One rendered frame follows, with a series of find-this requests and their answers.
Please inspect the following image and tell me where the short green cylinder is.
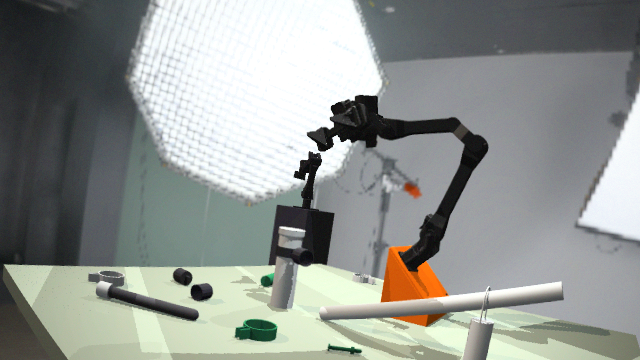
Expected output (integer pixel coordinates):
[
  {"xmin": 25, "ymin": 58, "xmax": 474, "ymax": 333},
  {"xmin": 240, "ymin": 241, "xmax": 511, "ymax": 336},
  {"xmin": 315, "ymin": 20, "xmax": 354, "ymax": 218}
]
[{"xmin": 261, "ymin": 273, "xmax": 274, "ymax": 287}]

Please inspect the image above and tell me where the white post with cap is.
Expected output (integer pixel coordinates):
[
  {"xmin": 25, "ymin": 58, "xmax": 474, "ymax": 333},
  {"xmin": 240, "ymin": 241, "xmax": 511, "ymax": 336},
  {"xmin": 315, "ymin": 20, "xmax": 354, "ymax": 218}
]
[{"xmin": 270, "ymin": 227, "xmax": 305, "ymax": 309}]

